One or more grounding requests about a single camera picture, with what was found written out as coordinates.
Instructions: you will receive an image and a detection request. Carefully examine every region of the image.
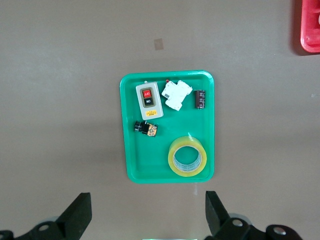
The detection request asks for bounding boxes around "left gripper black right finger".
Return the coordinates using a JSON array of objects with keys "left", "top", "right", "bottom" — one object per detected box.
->
[{"left": 205, "top": 191, "right": 303, "bottom": 240}]

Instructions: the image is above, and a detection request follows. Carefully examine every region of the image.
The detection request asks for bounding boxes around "yellow clear packing tape roll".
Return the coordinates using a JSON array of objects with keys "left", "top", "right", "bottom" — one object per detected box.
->
[{"left": 167, "top": 135, "right": 208, "bottom": 178}]

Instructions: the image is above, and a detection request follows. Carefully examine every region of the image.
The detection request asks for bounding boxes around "grey on-off switch box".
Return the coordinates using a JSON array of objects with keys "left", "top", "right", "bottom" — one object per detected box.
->
[{"left": 135, "top": 81, "right": 164, "bottom": 121}]

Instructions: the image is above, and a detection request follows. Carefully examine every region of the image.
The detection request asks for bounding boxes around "red tray holding pipe fittings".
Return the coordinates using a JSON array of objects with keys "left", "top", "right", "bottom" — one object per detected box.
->
[{"left": 299, "top": 0, "right": 320, "bottom": 54}]

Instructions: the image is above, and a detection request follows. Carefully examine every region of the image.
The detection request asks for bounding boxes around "small black connector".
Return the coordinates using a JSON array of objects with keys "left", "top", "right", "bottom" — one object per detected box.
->
[{"left": 194, "top": 89, "right": 206, "bottom": 110}]

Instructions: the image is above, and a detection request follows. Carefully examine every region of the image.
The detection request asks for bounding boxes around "black orange push button switch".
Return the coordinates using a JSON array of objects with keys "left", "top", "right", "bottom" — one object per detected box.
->
[{"left": 133, "top": 120, "right": 159, "bottom": 138}]

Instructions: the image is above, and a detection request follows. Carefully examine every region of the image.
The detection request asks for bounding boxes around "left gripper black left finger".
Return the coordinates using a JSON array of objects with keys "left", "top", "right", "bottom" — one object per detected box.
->
[{"left": 0, "top": 192, "right": 93, "bottom": 240}]

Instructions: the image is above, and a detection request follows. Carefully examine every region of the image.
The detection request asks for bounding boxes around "green plastic tray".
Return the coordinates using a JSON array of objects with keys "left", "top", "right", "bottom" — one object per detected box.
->
[{"left": 119, "top": 70, "right": 216, "bottom": 185}]

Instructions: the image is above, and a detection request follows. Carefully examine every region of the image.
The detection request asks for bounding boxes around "white circuit breaker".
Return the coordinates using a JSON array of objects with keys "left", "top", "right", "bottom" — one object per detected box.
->
[{"left": 161, "top": 79, "right": 193, "bottom": 112}]

